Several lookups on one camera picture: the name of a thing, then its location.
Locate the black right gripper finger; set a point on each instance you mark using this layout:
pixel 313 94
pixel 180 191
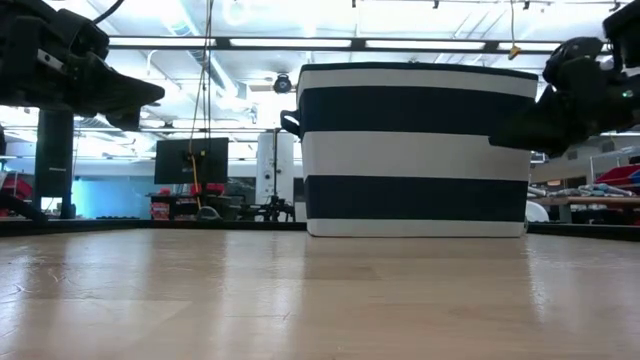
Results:
pixel 552 150
pixel 540 130

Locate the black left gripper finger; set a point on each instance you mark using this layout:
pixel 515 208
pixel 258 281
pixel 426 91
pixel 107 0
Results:
pixel 125 120
pixel 120 92

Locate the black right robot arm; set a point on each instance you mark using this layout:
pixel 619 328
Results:
pixel 627 110

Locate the pile of folded clothes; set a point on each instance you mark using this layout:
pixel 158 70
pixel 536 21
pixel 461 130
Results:
pixel 600 190

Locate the white round object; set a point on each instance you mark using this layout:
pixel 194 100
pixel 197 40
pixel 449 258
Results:
pixel 537 212

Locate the red storage bin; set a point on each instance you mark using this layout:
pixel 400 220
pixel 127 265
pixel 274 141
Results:
pixel 17 186
pixel 617 176

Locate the wooden background table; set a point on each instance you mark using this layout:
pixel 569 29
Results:
pixel 600 202

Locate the yellow hanging plug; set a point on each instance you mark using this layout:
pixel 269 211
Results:
pixel 514 51

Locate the navy white striped fabric bin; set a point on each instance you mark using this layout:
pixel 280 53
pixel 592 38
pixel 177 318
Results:
pixel 415 155

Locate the white column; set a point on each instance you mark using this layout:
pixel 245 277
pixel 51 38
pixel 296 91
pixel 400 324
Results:
pixel 265 165

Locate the black tripod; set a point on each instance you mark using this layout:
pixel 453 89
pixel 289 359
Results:
pixel 272 207

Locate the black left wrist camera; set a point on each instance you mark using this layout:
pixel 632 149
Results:
pixel 82 32

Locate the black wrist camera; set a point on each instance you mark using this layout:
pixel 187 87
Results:
pixel 575 50
pixel 82 32

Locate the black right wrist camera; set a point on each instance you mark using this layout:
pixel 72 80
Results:
pixel 575 50

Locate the black ceiling camera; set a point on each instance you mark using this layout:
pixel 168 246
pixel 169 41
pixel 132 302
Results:
pixel 282 84

